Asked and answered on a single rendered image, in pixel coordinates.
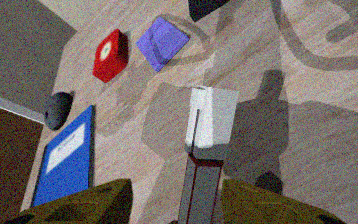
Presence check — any blue notebook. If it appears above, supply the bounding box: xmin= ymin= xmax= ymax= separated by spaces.
xmin=30 ymin=104 xmax=95 ymax=207

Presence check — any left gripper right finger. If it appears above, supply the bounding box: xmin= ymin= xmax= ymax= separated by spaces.
xmin=221 ymin=179 xmax=345 ymax=224

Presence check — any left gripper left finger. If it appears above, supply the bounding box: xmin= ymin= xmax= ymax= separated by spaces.
xmin=8 ymin=179 xmax=133 ymax=224

